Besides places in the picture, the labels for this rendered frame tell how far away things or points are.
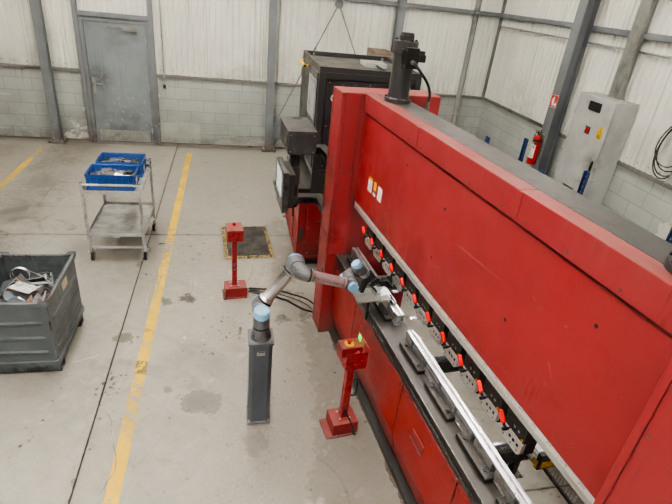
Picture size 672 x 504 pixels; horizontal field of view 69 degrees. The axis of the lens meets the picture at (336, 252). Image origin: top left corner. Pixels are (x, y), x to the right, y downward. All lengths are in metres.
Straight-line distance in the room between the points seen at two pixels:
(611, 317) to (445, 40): 9.12
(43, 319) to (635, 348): 3.87
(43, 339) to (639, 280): 4.01
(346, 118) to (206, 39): 6.20
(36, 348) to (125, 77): 6.52
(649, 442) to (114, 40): 9.60
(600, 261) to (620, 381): 0.42
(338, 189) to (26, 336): 2.71
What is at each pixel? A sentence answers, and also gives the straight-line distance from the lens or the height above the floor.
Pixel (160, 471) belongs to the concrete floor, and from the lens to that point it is 3.84.
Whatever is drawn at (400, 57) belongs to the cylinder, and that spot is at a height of 2.61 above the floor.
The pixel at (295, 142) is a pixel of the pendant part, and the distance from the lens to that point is 4.13.
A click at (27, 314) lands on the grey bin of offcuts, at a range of 4.41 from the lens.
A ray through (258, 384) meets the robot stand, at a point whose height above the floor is 0.40.
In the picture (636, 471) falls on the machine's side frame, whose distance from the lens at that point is 1.79.
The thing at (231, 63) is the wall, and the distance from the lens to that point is 9.96.
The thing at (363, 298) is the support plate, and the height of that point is 1.00.
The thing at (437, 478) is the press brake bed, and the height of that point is 0.59.
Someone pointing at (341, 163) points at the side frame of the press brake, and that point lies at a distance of 4.11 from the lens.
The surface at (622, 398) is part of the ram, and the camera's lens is 2.04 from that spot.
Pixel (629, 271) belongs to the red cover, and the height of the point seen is 2.26.
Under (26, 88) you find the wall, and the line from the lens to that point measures 10.69.
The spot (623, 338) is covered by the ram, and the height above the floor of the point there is 2.03.
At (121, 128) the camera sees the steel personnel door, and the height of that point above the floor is 0.27.
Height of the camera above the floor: 2.99
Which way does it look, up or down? 28 degrees down
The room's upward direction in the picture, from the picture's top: 6 degrees clockwise
